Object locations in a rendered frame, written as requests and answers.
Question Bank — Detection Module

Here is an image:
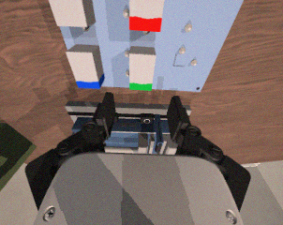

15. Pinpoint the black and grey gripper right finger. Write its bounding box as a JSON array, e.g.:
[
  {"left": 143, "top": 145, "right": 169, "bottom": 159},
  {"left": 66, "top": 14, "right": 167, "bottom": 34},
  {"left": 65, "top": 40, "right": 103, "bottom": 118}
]
[{"left": 167, "top": 96, "right": 251, "bottom": 212}]

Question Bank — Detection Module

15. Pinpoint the white block with green end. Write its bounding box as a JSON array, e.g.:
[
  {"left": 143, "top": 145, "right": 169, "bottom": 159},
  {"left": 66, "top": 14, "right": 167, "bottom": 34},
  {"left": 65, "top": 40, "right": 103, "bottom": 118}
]
[{"left": 129, "top": 46, "right": 156, "bottom": 91}]

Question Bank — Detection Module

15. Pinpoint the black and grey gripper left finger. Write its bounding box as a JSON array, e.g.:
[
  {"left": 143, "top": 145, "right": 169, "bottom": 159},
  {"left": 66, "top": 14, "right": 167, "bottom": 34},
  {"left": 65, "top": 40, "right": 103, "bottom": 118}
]
[{"left": 25, "top": 92, "right": 116, "bottom": 210}]

